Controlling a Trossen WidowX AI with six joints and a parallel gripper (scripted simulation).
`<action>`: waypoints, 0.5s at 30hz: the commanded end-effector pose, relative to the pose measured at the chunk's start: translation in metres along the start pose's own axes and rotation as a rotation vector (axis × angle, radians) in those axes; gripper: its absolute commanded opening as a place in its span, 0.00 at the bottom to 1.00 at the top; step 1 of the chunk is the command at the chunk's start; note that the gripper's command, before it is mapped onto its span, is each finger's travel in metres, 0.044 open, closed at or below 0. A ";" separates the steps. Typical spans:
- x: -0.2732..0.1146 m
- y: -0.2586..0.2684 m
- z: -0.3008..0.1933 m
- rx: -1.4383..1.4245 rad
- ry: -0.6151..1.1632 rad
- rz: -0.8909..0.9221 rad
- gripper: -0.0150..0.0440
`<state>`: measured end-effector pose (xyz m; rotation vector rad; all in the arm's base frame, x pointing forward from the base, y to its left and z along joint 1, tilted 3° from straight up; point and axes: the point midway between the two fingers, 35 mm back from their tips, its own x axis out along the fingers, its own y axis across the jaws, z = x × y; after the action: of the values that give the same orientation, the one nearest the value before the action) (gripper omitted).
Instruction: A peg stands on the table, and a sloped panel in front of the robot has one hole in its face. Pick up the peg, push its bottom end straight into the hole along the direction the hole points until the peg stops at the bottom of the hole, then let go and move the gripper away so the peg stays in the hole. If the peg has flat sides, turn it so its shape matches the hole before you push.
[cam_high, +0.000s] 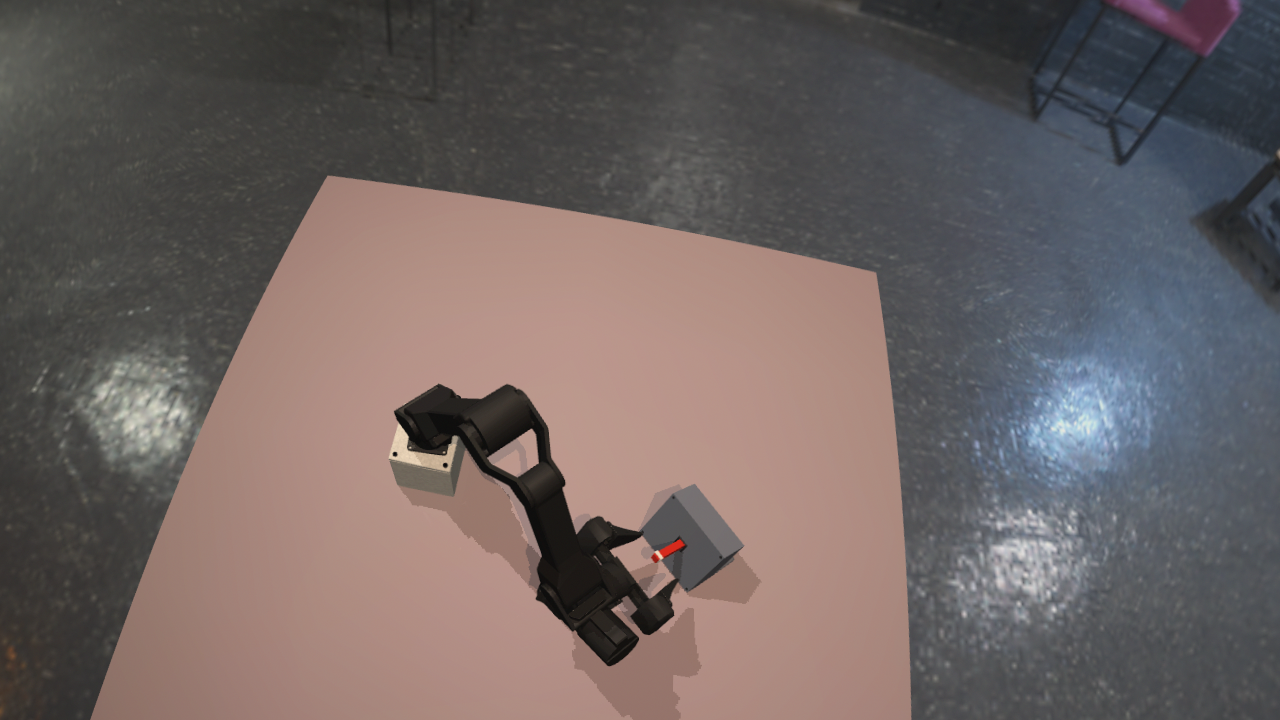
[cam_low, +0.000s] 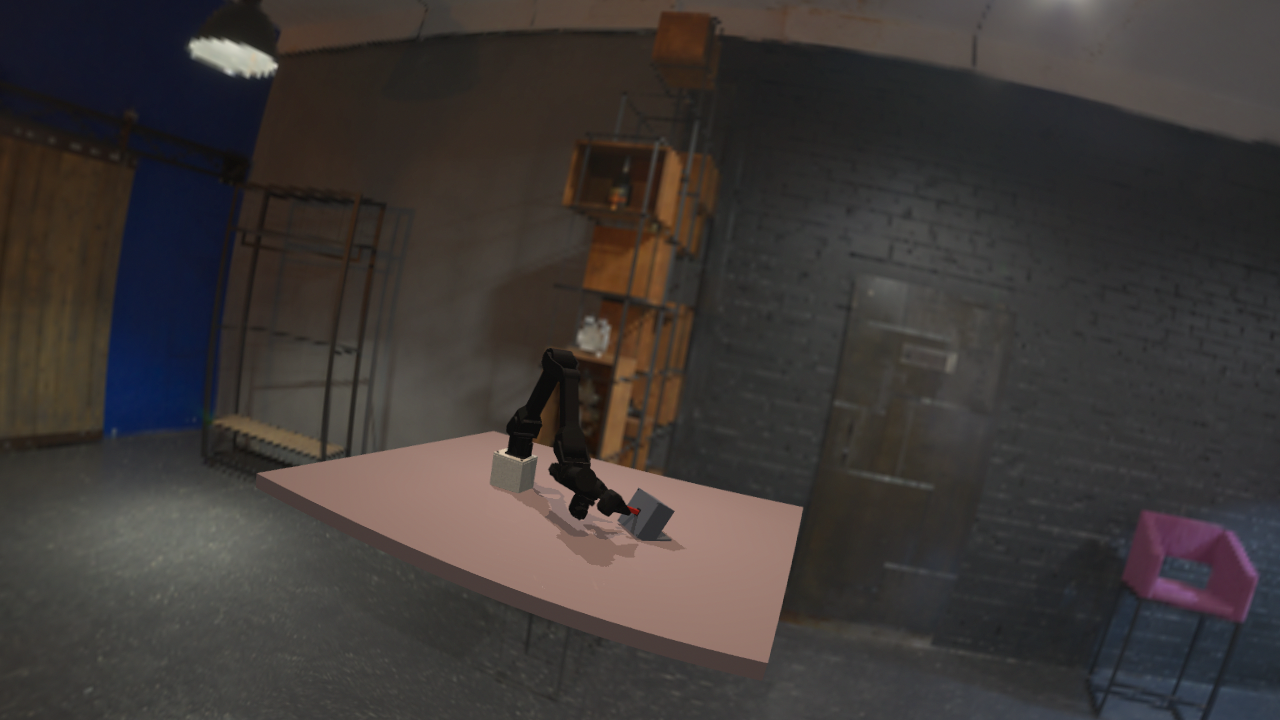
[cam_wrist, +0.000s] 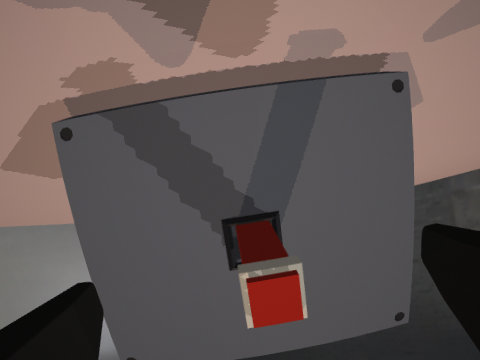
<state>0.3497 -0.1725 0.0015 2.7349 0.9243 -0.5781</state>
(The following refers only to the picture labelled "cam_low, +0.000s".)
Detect grey sloped panel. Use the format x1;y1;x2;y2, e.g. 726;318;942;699
618;488;675;541

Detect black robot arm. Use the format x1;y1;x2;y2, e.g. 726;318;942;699
506;348;596;520

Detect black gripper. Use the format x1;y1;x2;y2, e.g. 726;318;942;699
572;478;631;518

